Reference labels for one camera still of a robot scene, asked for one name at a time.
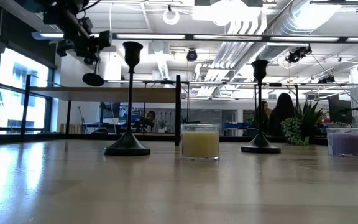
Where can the black table frame rail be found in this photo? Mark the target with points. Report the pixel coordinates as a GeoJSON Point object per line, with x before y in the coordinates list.
{"type": "Point", "coordinates": [73, 137]}

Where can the blue storage bins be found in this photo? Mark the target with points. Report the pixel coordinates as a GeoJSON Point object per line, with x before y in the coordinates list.
{"type": "Point", "coordinates": [233, 125]}

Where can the black computer monitor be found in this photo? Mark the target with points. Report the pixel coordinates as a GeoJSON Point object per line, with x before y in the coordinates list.
{"type": "Point", "coordinates": [340, 109]}

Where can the person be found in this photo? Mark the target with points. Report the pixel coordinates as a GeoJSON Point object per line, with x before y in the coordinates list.
{"type": "Point", "coordinates": [149, 117]}
{"type": "Point", "coordinates": [281, 115]}
{"type": "Point", "coordinates": [266, 118]}

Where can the row of wooden blocks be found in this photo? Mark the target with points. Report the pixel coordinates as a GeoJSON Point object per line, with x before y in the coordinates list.
{"type": "Point", "coordinates": [73, 128]}

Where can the black metal candlestick holder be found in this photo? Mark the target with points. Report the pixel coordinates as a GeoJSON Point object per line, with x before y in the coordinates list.
{"type": "Point", "coordinates": [259, 144]}
{"type": "Point", "coordinates": [93, 79]}
{"type": "Point", "coordinates": [127, 146]}

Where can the black rig-mounted camera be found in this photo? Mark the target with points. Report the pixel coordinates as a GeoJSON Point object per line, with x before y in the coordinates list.
{"type": "Point", "coordinates": [297, 54]}

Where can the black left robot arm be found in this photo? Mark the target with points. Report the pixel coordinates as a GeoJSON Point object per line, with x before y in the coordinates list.
{"type": "Point", "coordinates": [68, 17]}

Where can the green potted succulent plant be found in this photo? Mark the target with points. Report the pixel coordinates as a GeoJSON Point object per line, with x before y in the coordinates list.
{"type": "Point", "coordinates": [294, 130]}

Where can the purple candle glass jar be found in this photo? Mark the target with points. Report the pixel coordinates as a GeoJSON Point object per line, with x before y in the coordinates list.
{"type": "Point", "coordinates": [347, 144]}

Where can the yellow candle glass jar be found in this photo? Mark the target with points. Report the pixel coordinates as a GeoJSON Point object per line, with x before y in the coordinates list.
{"type": "Point", "coordinates": [199, 144]}

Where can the long LED light bar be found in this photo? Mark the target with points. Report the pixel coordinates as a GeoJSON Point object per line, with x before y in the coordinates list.
{"type": "Point", "coordinates": [228, 37]}

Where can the black office chair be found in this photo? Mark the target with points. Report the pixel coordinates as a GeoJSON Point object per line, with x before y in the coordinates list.
{"type": "Point", "coordinates": [251, 132]}

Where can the black round ceiling camera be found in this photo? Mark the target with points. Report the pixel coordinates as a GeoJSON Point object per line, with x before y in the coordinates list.
{"type": "Point", "coordinates": [89, 60]}
{"type": "Point", "coordinates": [191, 55]}

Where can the silver ventilation duct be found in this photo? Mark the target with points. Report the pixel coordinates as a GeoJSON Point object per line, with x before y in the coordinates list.
{"type": "Point", "coordinates": [291, 18]}

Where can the wooden shelf black legs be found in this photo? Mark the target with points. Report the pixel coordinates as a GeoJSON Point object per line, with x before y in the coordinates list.
{"type": "Point", "coordinates": [104, 94]}

